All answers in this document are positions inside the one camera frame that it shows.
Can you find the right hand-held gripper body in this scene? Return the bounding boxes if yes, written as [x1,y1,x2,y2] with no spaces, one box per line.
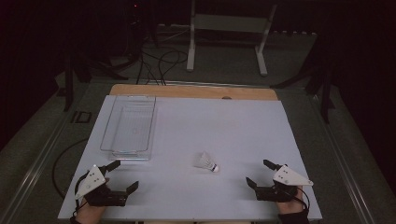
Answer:
[254,164,315,203]

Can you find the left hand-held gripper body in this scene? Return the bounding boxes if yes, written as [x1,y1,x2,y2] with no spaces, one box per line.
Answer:
[74,163,129,207]

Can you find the clear plastic container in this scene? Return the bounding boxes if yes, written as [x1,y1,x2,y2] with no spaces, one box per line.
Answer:
[99,94,157,161]

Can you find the white shuttlecock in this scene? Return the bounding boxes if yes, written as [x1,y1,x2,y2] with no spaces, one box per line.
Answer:
[192,151,220,174]

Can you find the person's right hand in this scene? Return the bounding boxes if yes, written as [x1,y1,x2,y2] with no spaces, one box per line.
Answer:
[276,186,304,216]

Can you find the person's left hand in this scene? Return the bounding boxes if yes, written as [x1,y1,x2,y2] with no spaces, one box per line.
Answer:
[75,201,107,224]

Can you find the black rectangular floor plate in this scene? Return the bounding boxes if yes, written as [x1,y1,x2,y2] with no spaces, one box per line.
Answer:
[70,110,93,124]

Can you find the white table mat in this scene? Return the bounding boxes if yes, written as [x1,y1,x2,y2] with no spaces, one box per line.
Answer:
[57,94,323,222]

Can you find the black tripod stand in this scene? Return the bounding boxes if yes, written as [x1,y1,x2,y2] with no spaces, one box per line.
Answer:
[270,31,338,125]
[55,52,129,113]

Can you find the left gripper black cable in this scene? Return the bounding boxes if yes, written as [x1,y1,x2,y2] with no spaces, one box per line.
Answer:
[72,171,92,218]

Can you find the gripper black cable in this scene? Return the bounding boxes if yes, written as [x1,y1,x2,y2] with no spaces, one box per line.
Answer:
[72,171,92,218]
[292,186,311,216]

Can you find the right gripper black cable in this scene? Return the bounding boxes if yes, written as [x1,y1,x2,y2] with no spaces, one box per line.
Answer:
[292,186,311,216]

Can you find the long black floor cable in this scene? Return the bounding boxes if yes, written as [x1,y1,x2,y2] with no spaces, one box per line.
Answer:
[51,138,90,200]

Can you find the metal floor rail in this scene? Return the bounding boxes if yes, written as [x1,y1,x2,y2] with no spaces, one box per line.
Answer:
[309,91,379,224]
[0,90,88,224]

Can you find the white metal stand frame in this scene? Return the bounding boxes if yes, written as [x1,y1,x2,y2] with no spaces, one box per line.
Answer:
[186,0,278,77]

